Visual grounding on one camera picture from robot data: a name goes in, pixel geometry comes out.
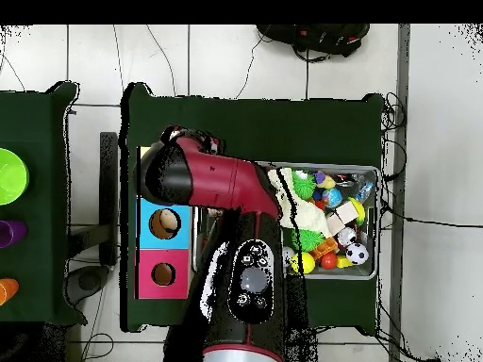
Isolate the black and white soccer ball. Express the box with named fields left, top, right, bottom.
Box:
left=345, top=242, right=370, bottom=266

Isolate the orange cup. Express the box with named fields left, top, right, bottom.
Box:
left=0, top=277, right=20, bottom=306

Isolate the grey floor cable cover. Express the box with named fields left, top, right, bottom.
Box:
left=388, top=24, right=411, bottom=362

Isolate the small green puffer ball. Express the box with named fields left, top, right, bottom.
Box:
left=291, top=228, right=325, bottom=253

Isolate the lime green bowl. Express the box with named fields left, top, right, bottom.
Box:
left=0, top=147, right=30, bottom=206

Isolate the purple cup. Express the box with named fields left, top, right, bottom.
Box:
left=0, top=220, right=28, bottom=249

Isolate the cream knitted cloth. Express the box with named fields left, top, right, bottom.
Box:
left=267, top=167, right=333, bottom=239

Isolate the green stringy puffer ball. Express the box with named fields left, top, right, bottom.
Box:
left=291, top=170, right=317, bottom=200

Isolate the plain yellow ball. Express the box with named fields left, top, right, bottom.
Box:
left=290, top=251, right=316, bottom=275

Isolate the black cable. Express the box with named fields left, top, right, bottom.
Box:
left=379, top=91, right=408, bottom=182

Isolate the black backpack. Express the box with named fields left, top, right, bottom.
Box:
left=256, top=24, right=371, bottom=61

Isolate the pale wooden cube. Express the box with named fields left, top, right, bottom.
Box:
left=335, top=201, right=359, bottom=223

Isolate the globe print ball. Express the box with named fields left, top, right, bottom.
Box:
left=321, top=187, right=343, bottom=209

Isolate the dark green table cloth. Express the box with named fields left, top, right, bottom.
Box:
left=0, top=81, right=88, bottom=326
left=119, top=82, right=386, bottom=335

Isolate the silver mesh bin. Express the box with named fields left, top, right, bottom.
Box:
left=192, top=161, right=380, bottom=281

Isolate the wooden box with three holes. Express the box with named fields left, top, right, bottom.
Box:
left=134, top=145, right=195, bottom=301

